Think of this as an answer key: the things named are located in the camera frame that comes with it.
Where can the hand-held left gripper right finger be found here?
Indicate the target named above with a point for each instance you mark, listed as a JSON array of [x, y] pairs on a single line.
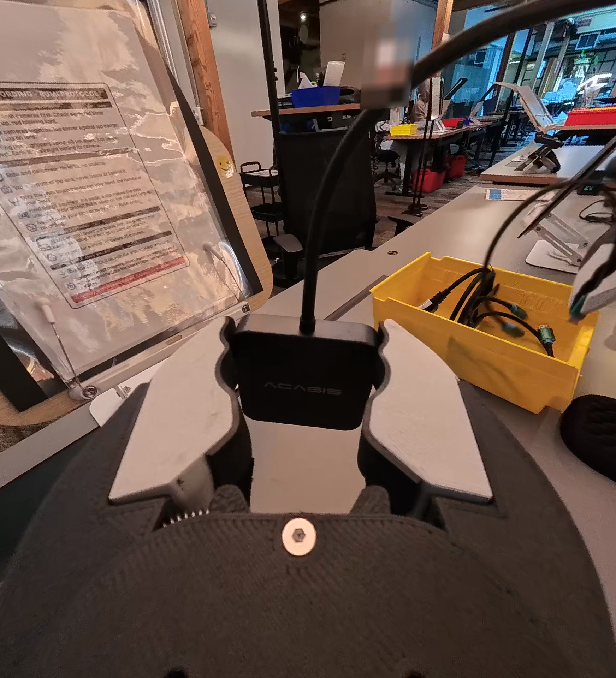
[[424, 418]]

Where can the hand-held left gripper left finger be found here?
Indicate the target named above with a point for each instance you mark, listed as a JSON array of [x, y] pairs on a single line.
[[181, 408]]

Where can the yellow plastic bin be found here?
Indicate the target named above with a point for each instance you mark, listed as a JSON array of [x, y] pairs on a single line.
[[403, 130], [472, 365]]

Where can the silver desk stand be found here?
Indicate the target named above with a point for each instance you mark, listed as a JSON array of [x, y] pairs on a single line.
[[551, 257]]

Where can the black device with green display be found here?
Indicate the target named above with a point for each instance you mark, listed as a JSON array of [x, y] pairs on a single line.
[[589, 189]]

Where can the red plastic tray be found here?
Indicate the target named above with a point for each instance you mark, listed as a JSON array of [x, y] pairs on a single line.
[[594, 117]]

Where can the white sign stand base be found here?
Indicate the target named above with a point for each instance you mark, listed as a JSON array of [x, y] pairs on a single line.
[[106, 410]]

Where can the blue and white paper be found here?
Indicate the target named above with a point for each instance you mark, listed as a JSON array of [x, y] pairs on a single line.
[[504, 194]]

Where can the black wrist rest pad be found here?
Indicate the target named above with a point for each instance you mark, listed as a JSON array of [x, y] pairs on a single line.
[[610, 445]]

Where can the red plastic bin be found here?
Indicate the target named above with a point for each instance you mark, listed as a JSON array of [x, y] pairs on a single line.
[[427, 181], [456, 167]]

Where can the laminated instruction sheet stand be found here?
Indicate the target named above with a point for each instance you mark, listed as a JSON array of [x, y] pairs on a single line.
[[252, 228]]

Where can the instruction sheet in acrylic cover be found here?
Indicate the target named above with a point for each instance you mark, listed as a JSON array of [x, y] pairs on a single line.
[[101, 185]]

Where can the black utility cart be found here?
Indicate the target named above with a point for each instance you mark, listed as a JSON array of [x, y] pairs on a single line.
[[260, 177]]

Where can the yellow smiley sticker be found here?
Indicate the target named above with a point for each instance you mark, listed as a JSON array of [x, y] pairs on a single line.
[[225, 165]]

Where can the black office chair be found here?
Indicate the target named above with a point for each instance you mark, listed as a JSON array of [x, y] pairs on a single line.
[[329, 185]]

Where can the thin black pole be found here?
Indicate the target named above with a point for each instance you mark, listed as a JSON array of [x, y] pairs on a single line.
[[271, 106]]

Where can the blue plastic bin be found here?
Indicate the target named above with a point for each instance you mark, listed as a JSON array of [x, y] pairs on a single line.
[[313, 98]]

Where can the wooden beam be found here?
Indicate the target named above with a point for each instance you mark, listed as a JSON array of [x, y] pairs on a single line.
[[202, 69]]

